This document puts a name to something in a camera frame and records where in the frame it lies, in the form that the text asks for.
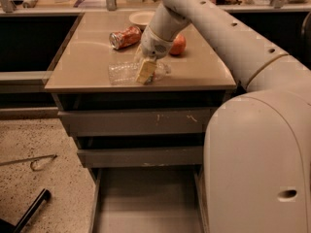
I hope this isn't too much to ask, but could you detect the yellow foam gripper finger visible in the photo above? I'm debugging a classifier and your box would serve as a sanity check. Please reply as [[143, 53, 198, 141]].
[[134, 46, 143, 62], [136, 58, 156, 83]]

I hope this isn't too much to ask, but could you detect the grey drawer cabinet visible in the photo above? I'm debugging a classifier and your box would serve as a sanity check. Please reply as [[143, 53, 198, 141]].
[[46, 12, 235, 233]]

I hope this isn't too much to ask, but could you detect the white paper bowl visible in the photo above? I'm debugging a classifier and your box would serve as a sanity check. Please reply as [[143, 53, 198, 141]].
[[129, 11, 155, 30]]

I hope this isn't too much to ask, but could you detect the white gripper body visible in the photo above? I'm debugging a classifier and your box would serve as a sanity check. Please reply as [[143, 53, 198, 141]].
[[140, 26, 173, 59]]

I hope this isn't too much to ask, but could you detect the black chair leg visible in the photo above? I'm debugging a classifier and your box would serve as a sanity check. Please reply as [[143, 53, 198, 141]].
[[0, 188, 52, 233]]

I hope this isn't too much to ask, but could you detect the crushed orange soda can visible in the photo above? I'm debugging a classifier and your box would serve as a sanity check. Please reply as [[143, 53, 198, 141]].
[[109, 26, 142, 50]]

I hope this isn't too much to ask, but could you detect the metal hook rod on floor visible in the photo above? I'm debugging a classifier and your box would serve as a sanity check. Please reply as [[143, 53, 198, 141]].
[[0, 154, 57, 167]]

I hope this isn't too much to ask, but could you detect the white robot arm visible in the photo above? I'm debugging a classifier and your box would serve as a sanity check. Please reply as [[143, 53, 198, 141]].
[[138, 0, 311, 233]]

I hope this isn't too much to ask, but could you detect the open bottom grey drawer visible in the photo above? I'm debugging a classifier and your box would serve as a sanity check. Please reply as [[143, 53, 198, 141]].
[[87, 166, 205, 233]]

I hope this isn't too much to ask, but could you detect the middle grey drawer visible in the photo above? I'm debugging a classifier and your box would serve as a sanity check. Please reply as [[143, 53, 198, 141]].
[[77, 146, 203, 168]]

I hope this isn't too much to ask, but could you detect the red apple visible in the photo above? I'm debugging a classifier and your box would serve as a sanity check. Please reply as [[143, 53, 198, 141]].
[[169, 34, 187, 55]]

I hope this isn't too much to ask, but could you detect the top grey drawer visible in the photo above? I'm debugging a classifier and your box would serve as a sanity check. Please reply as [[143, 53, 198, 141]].
[[58, 107, 215, 137]]

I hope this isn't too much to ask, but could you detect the clear plastic water bottle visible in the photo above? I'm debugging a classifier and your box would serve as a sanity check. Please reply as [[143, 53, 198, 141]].
[[108, 62, 171, 85]]

